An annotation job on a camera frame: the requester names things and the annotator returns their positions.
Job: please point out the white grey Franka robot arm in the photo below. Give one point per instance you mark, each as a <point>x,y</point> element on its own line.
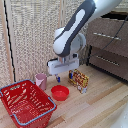
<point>71,28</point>

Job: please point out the brown wooden dresser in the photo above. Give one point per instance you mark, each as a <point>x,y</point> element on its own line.
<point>108,46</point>

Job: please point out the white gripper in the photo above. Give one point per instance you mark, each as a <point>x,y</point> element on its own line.
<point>63,65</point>

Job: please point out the pink plastic cup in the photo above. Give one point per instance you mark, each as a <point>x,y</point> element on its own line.
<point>41,81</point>

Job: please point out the red plastic shopping basket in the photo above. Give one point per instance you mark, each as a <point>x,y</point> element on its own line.
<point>26,103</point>

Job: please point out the beige woven folding screen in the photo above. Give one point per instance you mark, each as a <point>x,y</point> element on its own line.
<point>31,36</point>

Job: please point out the colourful snack box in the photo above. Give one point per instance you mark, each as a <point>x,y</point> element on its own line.
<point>79,81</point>

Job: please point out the red plastic bowl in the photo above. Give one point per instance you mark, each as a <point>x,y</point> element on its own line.
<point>60,92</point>

